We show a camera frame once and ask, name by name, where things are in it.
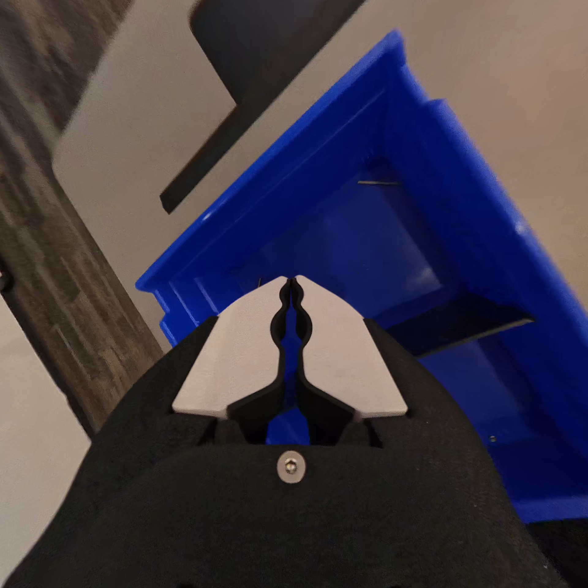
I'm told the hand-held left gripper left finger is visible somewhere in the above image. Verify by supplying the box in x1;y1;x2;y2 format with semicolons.
172;275;292;420

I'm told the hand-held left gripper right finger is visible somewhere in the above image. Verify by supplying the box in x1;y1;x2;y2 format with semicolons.
293;275;409;420

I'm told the blue bin with divider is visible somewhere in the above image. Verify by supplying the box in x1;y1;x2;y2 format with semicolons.
135;28;588;525

